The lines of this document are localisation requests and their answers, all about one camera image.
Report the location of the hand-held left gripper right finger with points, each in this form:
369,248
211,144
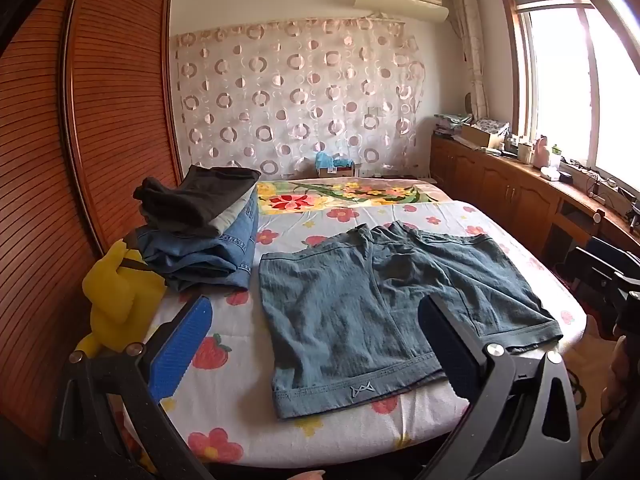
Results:
450,352

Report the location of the blue plastic bag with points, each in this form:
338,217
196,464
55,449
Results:
327,160

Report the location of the pile of patterned cloths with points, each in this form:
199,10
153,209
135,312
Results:
450,122

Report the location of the window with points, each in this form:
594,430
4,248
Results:
560,85

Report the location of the yellow plush toy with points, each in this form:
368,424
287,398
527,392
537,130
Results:
117,290

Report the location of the pink circle-pattern curtain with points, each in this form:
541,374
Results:
300,100

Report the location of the white air deflector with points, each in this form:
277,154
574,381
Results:
400,9

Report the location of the folded grey garment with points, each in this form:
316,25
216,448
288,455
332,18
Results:
234,217

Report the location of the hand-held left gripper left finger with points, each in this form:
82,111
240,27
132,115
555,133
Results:
180,347

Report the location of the folded black pants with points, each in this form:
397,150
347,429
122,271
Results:
200,195

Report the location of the white patterned window curtain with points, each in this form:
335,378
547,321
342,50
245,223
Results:
470,50

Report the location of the small cardboard box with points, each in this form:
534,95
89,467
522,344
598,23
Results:
340,172

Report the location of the stack of folded clothes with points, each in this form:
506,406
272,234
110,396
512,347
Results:
210,260

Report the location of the open cardboard box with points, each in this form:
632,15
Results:
480,135

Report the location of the wooden cabinet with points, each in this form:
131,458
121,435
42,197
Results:
500,185

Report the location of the person's right hand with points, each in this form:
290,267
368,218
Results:
622,370

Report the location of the strawberry print bed sheet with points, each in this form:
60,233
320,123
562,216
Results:
230,390

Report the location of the blue-grey short pants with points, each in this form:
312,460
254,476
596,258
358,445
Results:
350,310

